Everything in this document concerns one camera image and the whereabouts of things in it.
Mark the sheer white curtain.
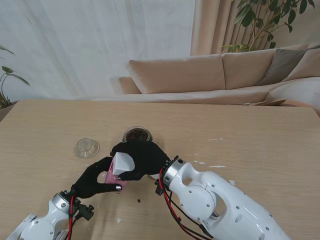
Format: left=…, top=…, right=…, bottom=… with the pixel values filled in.
left=0, top=0, right=197, bottom=101

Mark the tall leafy green plant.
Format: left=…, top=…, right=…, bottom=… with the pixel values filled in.
left=219, top=0, right=316, bottom=54

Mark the beige planter box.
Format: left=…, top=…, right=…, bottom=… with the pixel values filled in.
left=0, top=101, right=17, bottom=123

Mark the glass jar of coffee beans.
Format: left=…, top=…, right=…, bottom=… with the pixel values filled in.
left=122, top=126, right=154, bottom=144

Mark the beige pleated curtain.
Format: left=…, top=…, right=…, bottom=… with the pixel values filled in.
left=189, top=0, right=320, bottom=56

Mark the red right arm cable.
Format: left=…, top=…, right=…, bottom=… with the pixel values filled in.
left=158, top=167, right=213, bottom=240

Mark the white square jar lid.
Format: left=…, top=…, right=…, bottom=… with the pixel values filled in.
left=112, top=151, right=136, bottom=176

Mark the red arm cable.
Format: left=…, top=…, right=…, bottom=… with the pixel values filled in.
left=66, top=194, right=77, bottom=240
left=158, top=167, right=213, bottom=240

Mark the beige fabric sofa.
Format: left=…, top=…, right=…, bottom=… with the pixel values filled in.
left=109, top=43, right=320, bottom=111

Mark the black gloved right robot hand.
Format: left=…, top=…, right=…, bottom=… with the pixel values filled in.
left=110, top=141, right=173, bottom=182

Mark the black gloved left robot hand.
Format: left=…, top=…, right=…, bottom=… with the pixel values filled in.
left=71, top=156, right=123, bottom=200

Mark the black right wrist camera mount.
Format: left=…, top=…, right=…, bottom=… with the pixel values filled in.
left=154, top=179, right=166, bottom=197

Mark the pink square coffee jar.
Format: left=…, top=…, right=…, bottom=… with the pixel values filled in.
left=104, top=157, right=130, bottom=191

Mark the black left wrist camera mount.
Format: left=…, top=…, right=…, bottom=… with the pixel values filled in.
left=77, top=203, right=95, bottom=221

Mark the clear glass jar lid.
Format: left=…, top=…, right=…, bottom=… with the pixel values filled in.
left=73, top=138, right=101, bottom=159

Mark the flat wooden tray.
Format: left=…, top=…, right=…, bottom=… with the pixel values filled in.
left=241, top=98, right=287, bottom=107

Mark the white throw blanket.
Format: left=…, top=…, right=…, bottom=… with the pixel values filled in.
left=264, top=76, right=320, bottom=111

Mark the small green houseplant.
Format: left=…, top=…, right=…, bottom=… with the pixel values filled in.
left=0, top=44, right=31, bottom=110

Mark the grey sofa cushion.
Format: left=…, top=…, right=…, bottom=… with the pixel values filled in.
left=257, top=48, right=310, bottom=87

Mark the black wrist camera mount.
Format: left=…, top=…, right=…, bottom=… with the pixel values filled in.
left=154, top=179, right=166, bottom=197
left=77, top=203, right=95, bottom=221

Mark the red left arm cable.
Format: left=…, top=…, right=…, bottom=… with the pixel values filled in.
left=66, top=194, right=77, bottom=240

